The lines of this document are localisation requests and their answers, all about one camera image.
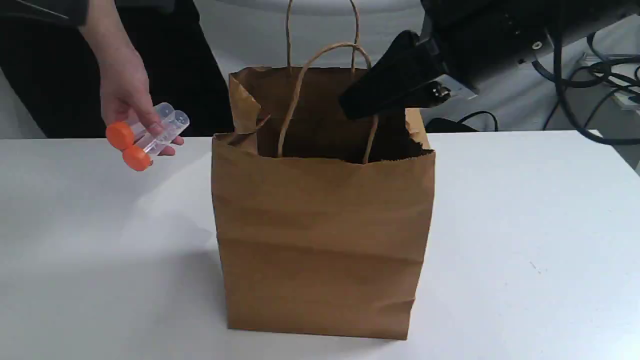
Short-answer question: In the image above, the clear tube orange cap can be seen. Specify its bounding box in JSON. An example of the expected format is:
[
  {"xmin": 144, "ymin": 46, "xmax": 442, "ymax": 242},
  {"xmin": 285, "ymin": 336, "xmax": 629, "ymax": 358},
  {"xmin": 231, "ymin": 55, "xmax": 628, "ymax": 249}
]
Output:
[
  {"xmin": 122, "ymin": 110, "xmax": 190, "ymax": 172},
  {"xmin": 105, "ymin": 102, "xmax": 175, "ymax": 151}
]

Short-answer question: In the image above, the brown paper bag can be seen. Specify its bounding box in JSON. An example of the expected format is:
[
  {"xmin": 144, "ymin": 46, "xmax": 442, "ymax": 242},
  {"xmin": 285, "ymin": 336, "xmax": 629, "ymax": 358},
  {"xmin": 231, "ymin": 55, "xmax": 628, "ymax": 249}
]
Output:
[{"xmin": 211, "ymin": 26, "xmax": 435, "ymax": 341}]

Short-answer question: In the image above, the person's bare hand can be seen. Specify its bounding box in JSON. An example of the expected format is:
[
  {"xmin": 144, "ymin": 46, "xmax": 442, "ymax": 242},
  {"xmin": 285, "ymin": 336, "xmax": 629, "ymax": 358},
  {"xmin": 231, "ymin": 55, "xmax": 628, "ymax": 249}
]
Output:
[{"xmin": 97, "ymin": 48, "xmax": 164, "ymax": 150}]

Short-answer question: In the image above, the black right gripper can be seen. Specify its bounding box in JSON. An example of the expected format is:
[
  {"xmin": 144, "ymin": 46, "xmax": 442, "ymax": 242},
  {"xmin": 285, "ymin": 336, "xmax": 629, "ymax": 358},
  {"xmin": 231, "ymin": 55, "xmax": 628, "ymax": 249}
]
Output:
[{"xmin": 339, "ymin": 0, "xmax": 553, "ymax": 120}]

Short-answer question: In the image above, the black cable bundle right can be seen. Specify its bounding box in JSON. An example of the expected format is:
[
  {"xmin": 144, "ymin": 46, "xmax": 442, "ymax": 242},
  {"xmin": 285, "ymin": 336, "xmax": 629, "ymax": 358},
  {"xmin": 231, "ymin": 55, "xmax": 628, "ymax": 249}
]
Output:
[{"xmin": 530, "ymin": 30, "xmax": 640, "ymax": 147}]

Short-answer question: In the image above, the black cable on backdrop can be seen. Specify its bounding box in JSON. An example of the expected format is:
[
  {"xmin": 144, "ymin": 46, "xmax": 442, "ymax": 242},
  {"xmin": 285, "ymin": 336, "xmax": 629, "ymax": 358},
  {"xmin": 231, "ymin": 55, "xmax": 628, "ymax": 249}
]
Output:
[{"xmin": 425, "ymin": 111, "xmax": 500, "ymax": 134}]

